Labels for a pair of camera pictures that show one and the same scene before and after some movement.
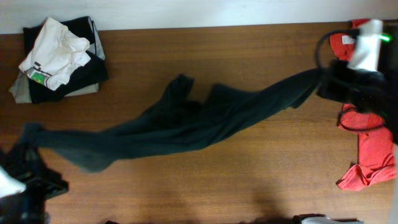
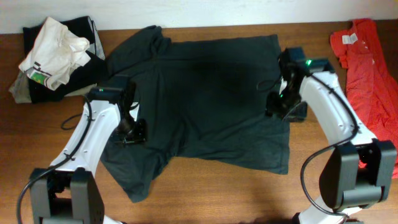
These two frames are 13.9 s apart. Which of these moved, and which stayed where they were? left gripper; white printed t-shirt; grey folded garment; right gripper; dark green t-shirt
Moved: right gripper; left gripper; dark green t-shirt
Stayed: white printed t-shirt; grey folded garment
